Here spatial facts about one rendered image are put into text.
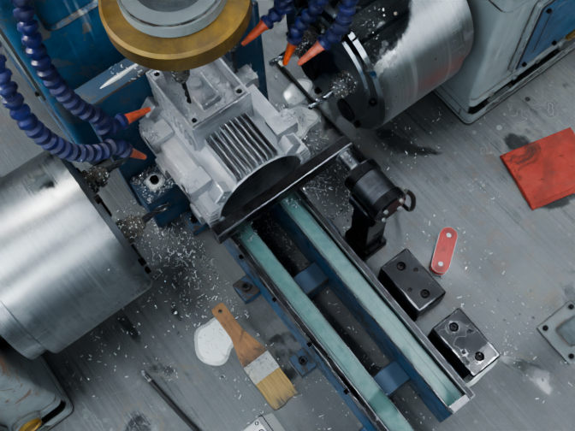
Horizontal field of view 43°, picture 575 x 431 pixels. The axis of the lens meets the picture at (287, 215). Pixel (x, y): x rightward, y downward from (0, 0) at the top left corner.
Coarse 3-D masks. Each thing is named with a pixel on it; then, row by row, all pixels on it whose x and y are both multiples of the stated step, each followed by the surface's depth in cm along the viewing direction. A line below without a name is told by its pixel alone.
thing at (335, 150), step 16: (336, 144) 111; (352, 144) 111; (304, 160) 110; (320, 160) 110; (336, 160) 112; (288, 176) 109; (304, 176) 109; (272, 192) 108; (288, 192) 110; (240, 208) 107; (256, 208) 107; (224, 224) 106; (240, 224) 107; (224, 240) 108
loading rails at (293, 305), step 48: (240, 240) 117; (336, 240) 116; (240, 288) 124; (288, 288) 114; (336, 288) 122; (384, 288) 112; (336, 336) 111; (384, 336) 113; (336, 384) 113; (384, 384) 115; (432, 384) 107
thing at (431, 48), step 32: (384, 0) 104; (416, 0) 105; (448, 0) 106; (288, 32) 120; (320, 32) 110; (352, 32) 103; (384, 32) 104; (416, 32) 105; (448, 32) 108; (320, 64) 117; (352, 64) 107; (384, 64) 105; (416, 64) 107; (448, 64) 112; (352, 96) 114; (384, 96) 107; (416, 96) 113
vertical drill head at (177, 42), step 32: (128, 0) 82; (160, 0) 79; (192, 0) 81; (224, 0) 83; (128, 32) 83; (160, 32) 81; (192, 32) 82; (224, 32) 82; (160, 64) 83; (192, 64) 83
